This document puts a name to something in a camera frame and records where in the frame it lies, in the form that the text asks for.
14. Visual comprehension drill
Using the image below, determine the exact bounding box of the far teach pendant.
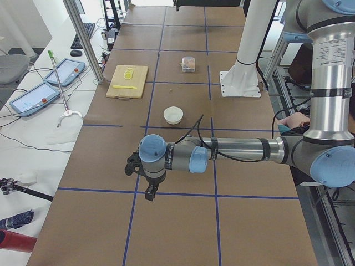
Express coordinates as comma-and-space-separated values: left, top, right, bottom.
43, 58, 85, 87

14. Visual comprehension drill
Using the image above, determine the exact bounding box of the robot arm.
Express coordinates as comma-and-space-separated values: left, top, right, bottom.
134, 1, 296, 204

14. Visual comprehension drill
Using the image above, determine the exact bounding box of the yellow plastic knife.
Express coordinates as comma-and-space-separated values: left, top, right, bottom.
112, 85, 138, 89

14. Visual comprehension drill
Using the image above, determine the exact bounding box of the folded blue umbrella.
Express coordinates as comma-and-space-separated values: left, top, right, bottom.
0, 210, 34, 230

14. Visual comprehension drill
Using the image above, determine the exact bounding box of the clear plastic egg box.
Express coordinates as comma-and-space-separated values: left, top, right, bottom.
181, 57, 196, 73

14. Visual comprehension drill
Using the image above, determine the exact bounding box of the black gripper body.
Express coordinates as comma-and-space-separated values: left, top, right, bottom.
145, 176, 166, 191

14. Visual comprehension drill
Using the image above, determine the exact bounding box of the aluminium frame post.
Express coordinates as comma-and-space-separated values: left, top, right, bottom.
63, 0, 104, 84

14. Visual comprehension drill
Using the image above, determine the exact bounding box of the near teach pendant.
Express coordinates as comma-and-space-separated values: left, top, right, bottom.
9, 82, 60, 117

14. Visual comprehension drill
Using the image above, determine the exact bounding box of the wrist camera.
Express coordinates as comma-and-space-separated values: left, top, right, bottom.
124, 151, 142, 176

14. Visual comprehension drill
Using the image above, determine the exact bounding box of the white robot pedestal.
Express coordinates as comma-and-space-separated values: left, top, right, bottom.
220, 0, 278, 98

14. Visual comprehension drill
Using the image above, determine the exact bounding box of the wooden cutting board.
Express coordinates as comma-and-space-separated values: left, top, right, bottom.
106, 65, 148, 99

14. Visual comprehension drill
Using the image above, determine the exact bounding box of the black computer mouse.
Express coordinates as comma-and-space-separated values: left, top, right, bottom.
70, 49, 83, 57

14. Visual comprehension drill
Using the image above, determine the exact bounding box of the reacher grabber stick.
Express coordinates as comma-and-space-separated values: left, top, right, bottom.
48, 50, 84, 128

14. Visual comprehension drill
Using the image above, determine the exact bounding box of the black keyboard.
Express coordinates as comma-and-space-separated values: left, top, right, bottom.
70, 22, 96, 49

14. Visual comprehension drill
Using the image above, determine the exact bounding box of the seated person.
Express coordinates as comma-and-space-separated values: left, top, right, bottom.
277, 112, 310, 135

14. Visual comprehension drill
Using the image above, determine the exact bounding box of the teach pendant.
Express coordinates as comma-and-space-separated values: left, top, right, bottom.
43, 58, 85, 87
9, 82, 60, 117

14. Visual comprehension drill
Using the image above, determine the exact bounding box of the white round bowl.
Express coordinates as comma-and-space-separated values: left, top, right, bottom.
163, 106, 184, 125

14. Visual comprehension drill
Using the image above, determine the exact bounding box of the black tripod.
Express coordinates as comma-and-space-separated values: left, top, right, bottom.
1, 178, 54, 201

